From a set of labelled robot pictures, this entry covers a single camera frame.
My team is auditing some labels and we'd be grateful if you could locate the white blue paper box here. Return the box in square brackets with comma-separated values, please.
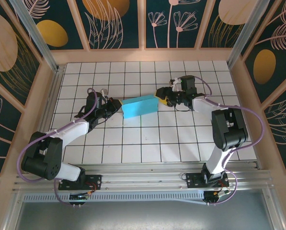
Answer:
[120, 94, 159, 119]

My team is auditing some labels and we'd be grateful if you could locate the black controller board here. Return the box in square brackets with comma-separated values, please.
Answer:
[68, 193, 90, 207]
[203, 190, 231, 206]

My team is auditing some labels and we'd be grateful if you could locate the grey metal sheet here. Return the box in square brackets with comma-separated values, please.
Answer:
[13, 201, 274, 230]

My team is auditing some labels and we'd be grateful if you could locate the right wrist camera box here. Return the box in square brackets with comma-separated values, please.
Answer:
[168, 78, 180, 92]

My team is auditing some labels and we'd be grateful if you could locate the aluminium side rail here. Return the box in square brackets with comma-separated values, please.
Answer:
[27, 66, 66, 173]

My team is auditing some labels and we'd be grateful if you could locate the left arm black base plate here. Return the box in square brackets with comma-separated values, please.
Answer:
[58, 174, 103, 191]

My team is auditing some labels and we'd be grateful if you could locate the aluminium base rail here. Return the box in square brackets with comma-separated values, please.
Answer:
[12, 161, 277, 192]

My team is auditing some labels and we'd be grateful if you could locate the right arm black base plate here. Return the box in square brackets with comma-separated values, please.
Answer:
[185, 172, 230, 189]

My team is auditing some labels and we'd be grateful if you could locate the grey slotted cable duct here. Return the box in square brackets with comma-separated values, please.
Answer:
[23, 193, 206, 202]

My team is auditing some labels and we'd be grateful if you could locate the aluminium frame post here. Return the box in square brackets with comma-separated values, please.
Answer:
[226, 0, 271, 70]
[10, 0, 60, 71]

